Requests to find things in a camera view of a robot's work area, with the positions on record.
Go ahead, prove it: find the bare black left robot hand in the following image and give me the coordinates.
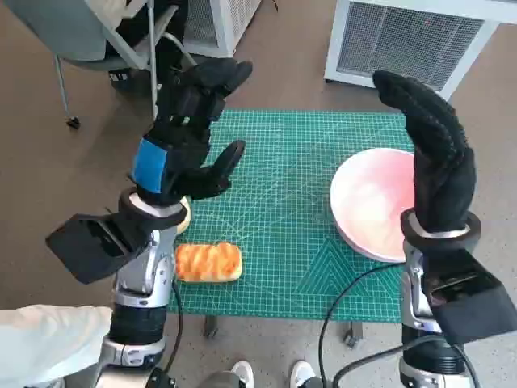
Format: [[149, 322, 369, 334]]
[[128, 57, 254, 205]]

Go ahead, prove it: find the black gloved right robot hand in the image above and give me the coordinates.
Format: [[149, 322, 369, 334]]
[[372, 70, 477, 234]]

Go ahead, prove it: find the round toy bread bun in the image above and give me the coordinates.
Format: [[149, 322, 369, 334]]
[[176, 196, 192, 234]]

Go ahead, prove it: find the pink bowl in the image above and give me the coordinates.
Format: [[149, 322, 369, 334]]
[[330, 147, 417, 264]]

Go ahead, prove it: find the orange rectangular toy bread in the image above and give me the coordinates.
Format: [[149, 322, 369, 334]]
[[174, 242, 245, 284]]

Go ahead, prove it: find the green cutting mat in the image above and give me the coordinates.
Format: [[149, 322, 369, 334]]
[[167, 108, 417, 324]]

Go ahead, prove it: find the large white mesh cabinet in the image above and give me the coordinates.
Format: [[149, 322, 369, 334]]
[[324, 0, 502, 102]]

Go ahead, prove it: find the person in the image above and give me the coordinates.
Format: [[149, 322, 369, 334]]
[[80, 0, 195, 98]]

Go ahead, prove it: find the small white mesh cabinet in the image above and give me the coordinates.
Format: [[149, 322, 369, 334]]
[[181, 0, 263, 57]]

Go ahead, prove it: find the metal table leg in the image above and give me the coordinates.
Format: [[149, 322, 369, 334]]
[[345, 321, 364, 348], [204, 314, 220, 340]]

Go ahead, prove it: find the grey chair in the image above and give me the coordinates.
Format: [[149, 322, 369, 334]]
[[0, 0, 201, 131]]

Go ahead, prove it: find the small black device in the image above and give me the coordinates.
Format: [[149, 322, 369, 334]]
[[149, 367, 179, 388]]

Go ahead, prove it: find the white shoe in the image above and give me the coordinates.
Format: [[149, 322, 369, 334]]
[[290, 360, 318, 388], [230, 361, 255, 388]]

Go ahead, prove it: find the white cloth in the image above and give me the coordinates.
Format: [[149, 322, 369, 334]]
[[0, 305, 112, 388]]

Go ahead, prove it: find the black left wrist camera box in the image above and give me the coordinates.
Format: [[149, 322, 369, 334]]
[[44, 213, 154, 285]]

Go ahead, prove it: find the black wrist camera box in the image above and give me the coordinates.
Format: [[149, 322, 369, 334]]
[[419, 246, 517, 345], [44, 213, 154, 285]]

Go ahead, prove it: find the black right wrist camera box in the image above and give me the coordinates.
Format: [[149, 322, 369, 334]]
[[419, 246, 517, 345]]

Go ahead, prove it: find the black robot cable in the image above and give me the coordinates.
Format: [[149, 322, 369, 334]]
[[333, 337, 435, 388], [318, 264, 408, 388], [163, 278, 185, 373]]

